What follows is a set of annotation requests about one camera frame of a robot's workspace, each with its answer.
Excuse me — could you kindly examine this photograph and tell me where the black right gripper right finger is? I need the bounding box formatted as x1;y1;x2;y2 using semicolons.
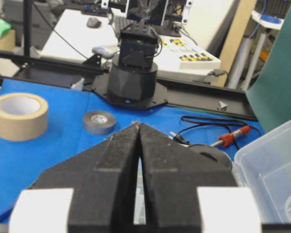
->
139;123;238;233

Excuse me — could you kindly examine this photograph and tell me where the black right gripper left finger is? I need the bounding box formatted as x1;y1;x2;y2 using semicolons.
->
9;123;139;233

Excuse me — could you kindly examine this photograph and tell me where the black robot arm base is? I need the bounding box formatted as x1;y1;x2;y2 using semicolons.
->
92;21;168;110

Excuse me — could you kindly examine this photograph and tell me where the clear plastic toolbox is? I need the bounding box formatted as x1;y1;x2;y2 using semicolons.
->
232;120;291;224

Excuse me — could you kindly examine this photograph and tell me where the black round disc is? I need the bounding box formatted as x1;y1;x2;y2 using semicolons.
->
188;144;232;170

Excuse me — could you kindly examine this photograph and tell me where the grey electrical tape roll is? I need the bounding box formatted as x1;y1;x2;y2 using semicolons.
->
82;111;116;134

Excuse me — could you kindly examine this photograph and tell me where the blue table cloth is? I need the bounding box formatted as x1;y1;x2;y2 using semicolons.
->
0;78;266;223

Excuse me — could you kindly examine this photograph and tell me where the beige masking tape roll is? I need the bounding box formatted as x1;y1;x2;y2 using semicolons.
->
0;93;49;142

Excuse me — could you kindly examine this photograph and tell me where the white box with yellow parts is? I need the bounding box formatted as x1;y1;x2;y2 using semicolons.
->
154;36;221;70

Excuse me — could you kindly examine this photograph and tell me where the dark green board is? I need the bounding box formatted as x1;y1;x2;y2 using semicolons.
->
246;6;291;133

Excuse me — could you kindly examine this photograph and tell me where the white background desk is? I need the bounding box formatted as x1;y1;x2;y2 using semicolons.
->
40;9;213;77

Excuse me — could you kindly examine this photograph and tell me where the black keyboard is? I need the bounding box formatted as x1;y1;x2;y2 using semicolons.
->
113;16;135;39

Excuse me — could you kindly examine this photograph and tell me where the grey computer mouse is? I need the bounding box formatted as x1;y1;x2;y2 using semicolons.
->
86;17;101;29

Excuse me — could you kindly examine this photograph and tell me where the black vertical pole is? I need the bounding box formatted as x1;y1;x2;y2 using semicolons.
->
23;0;32;57

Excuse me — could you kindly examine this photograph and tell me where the black cable on cloth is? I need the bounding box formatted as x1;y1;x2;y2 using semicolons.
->
170;116;261;150

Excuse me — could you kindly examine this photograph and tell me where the red handled clamp tool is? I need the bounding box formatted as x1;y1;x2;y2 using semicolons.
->
211;126;250;148

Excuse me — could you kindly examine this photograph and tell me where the black aluminium frame rail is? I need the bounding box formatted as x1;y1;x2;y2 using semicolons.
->
0;51;257;121

